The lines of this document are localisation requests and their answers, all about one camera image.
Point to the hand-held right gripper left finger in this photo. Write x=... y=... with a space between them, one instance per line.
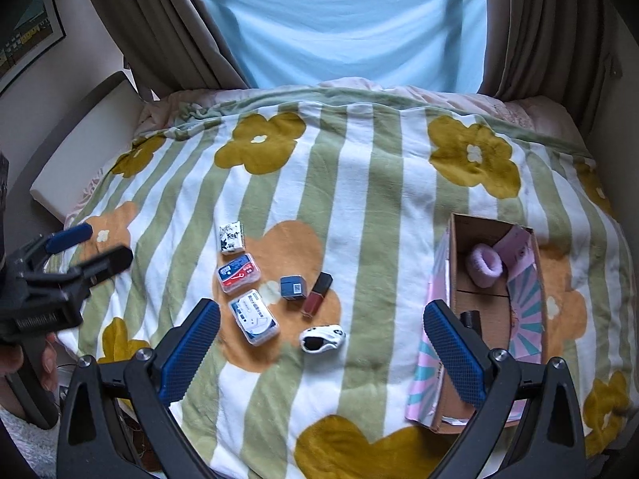
x=192 y=354

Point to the white padded headboard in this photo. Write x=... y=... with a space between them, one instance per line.
x=85 y=149

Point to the small black object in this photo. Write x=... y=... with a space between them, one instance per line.
x=470 y=319

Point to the small blue box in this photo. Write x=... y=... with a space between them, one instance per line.
x=292 y=288

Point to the red and blue plastic case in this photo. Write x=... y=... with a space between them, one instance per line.
x=239 y=272

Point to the dark red lip gloss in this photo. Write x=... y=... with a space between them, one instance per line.
x=314 y=302

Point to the framed wall picture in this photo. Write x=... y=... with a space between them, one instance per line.
x=25 y=40

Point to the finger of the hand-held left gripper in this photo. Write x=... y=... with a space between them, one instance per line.
x=107 y=262
x=70 y=238

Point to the pink printed cardboard box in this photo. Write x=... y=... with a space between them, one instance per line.
x=464 y=239

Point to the person's left hand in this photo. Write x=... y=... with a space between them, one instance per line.
x=49 y=364

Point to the light blue sheer curtain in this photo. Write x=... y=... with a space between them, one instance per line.
x=339 y=25

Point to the white and blue plastic case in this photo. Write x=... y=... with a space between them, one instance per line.
x=252 y=317

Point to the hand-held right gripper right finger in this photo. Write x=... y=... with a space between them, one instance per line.
x=454 y=354

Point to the light fluffy garment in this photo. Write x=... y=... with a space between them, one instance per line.
x=20 y=446

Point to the black and white tissue packet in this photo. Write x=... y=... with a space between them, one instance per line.
x=232 y=237

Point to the striped flower print blanket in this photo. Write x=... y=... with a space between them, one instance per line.
x=349 y=184

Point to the purple scrunchie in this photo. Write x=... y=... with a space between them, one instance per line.
x=484 y=264

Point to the beige curtain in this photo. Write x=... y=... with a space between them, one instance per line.
x=544 y=30
x=164 y=25

